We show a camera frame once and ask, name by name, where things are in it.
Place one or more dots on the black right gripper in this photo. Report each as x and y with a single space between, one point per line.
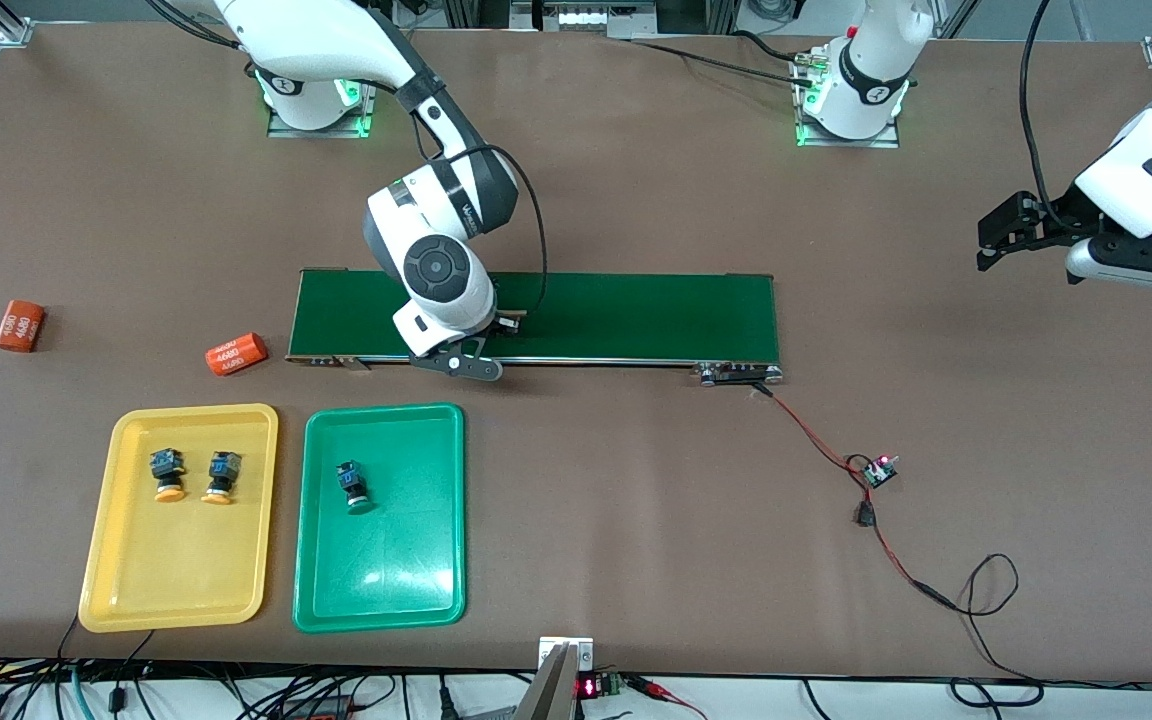
498 329

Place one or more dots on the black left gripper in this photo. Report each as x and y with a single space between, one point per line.
1054 222

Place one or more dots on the green mushroom push button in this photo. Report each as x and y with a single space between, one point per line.
352 485

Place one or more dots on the orange cylindrical capacitor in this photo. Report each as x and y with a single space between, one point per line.
20 326
236 354

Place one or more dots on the yellow mushroom push button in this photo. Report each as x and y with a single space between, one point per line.
167 470
222 476

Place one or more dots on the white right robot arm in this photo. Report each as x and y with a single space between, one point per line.
436 265

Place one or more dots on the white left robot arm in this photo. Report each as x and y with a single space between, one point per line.
1141 175

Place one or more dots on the green conveyor belt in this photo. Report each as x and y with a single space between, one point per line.
656 315

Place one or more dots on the green plastic tray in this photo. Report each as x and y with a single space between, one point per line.
401 560

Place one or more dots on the small black circuit board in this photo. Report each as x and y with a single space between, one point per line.
879 471

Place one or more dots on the grey control box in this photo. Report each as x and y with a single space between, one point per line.
586 18

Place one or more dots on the red digit display module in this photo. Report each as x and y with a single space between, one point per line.
588 687

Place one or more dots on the red alligator clip lead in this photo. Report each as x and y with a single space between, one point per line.
651 686

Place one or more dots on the yellow plastic tray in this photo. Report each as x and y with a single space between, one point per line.
176 570

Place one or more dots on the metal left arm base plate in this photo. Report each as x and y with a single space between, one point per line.
876 141

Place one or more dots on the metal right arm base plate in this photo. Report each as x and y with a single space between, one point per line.
321 130

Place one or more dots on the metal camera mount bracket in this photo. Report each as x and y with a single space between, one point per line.
551 690

